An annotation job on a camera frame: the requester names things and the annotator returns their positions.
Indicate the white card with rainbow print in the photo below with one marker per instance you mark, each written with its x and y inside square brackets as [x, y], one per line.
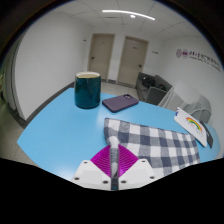
[191, 126]

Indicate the white covered chair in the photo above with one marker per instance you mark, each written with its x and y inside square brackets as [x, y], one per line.
[186, 100]

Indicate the black flat card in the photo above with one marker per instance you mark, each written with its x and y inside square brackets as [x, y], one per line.
[207, 133]

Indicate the purple smartphone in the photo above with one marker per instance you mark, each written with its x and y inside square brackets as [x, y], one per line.
[120, 102]

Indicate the wall logo sign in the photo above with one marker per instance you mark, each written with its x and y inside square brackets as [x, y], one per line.
[196, 57]

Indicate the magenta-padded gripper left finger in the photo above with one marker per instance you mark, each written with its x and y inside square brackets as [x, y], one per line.
[94, 171]

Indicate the beige door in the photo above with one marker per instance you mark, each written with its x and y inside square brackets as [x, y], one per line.
[101, 56]
[132, 61]

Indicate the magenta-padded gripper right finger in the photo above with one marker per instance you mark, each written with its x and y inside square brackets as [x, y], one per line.
[136, 171]

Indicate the dark teal mug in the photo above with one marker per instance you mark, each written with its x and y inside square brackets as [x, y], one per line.
[87, 90]

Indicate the grey white checkered towel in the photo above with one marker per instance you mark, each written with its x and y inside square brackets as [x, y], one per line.
[156, 143]

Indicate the long ceiling light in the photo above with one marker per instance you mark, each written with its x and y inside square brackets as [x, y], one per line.
[128, 13]

